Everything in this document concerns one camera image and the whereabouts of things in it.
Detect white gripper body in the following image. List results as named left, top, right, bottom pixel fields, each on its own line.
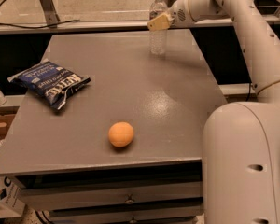
left=169, top=0, right=193, bottom=28

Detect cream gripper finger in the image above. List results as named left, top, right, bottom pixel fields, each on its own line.
left=147, top=12, right=174, bottom=32

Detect clear plastic water bottle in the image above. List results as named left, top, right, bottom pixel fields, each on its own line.
left=149, top=0, right=167, bottom=55

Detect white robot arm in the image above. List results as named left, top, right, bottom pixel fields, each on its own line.
left=147, top=0, right=280, bottom=224

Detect grey drawer cabinet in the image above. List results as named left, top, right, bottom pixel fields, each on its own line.
left=0, top=29, right=228, bottom=224

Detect orange fruit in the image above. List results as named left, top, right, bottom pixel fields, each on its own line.
left=108, top=122, right=134, bottom=147

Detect blue potato chips bag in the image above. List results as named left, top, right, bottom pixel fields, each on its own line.
left=7, top=60, right=91, bottom=110

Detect brown cardboard box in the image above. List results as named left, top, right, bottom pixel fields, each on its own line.
left=0, top=114, right=15, bottom=140

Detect grey drawer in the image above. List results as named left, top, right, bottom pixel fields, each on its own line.
left=19, top=182, right=203, bottom=210
left=49, top=199, right=203, bottom=224

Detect top grey drawer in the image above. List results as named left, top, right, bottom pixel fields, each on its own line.
left=19, top=182, right=203, bottom=210

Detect white printed box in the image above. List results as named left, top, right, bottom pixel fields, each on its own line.
left=0, top=177, right=25, bottom=218

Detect black hanging cable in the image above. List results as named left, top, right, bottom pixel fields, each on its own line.
left=245, top=83, right=254, bottom=103

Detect left metal bracket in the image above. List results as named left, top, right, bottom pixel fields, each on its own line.
left=39, top=0, right=60, bottom=28

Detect black cable on ledge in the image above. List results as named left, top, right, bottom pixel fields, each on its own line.
left=0, top=19, right=82, bottom=30

